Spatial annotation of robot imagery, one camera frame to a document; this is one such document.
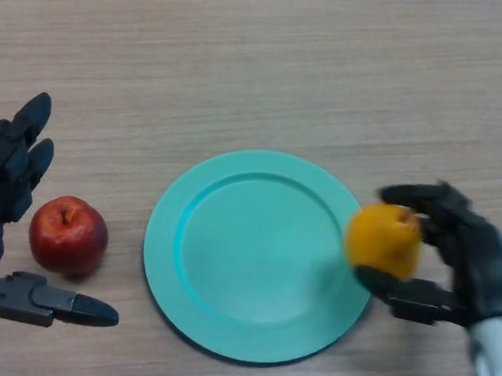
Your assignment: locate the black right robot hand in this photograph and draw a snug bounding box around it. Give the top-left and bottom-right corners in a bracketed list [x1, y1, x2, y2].
[349, 174, 502, 333]

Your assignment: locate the yellow pear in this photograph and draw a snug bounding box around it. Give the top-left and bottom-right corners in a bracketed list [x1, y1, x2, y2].
[343, 199, 427, 283]

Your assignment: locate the green round plate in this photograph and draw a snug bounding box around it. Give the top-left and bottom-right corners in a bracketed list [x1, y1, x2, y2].
[132, 139, 386, 376]

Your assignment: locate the red apple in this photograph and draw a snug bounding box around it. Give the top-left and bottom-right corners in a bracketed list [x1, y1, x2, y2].
[24, 192, 113, 280]

